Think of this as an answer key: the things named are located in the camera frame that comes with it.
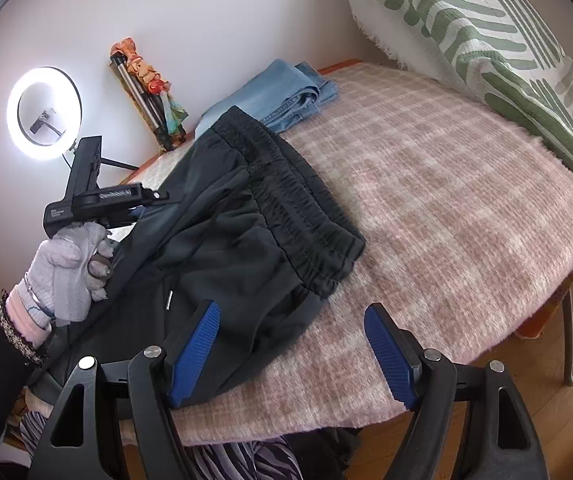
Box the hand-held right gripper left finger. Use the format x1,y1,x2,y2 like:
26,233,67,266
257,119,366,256
26,300,222,480

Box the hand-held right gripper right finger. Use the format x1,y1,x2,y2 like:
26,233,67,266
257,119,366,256
365,303,549,480

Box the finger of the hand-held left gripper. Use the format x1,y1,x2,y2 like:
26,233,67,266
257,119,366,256
140,187,170,206

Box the black pants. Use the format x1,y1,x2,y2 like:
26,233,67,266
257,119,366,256
41,106,367,401

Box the person's left hand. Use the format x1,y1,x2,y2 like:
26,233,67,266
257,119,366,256
4,224,120,347

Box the pink plaid blanket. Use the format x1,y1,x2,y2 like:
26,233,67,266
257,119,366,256
121,62,573,448

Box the blue jeans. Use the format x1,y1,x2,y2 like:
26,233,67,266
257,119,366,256
195,59,339,138

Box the green and white patterned cushion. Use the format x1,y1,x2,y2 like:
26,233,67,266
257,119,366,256
336,0,573,196

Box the white ring light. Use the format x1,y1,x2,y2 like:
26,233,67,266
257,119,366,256
6,66,83,162

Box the silver bracelet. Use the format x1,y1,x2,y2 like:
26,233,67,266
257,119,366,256
23,272,57,318

